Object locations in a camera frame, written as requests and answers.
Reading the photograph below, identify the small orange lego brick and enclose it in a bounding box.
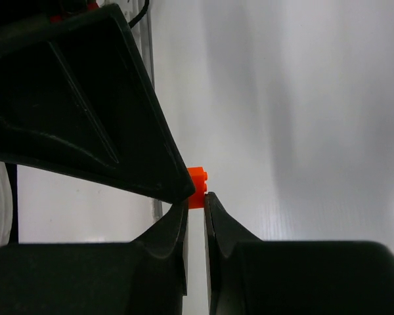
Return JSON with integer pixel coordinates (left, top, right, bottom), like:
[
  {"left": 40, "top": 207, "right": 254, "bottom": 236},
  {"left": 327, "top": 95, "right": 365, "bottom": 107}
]
[{"left": 188, "top": 167, "right": 208, "bottom": 209}]

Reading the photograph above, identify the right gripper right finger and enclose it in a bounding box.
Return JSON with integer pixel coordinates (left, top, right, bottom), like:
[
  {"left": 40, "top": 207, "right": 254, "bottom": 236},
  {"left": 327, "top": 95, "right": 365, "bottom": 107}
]
[{"left": 204, "top": 192, "right": 394, "bottom": 314}]

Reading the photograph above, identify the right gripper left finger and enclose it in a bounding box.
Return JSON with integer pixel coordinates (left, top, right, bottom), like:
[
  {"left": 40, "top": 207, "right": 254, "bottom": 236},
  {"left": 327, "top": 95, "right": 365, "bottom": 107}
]
[{"left": 0, "top": 202, "right": 188, "bottom": 314}]

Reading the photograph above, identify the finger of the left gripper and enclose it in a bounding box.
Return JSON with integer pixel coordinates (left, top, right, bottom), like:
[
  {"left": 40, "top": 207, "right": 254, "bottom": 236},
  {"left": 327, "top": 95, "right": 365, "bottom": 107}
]
[{"left": 0, "top": 2, "right": 194, "bottom": 202}]

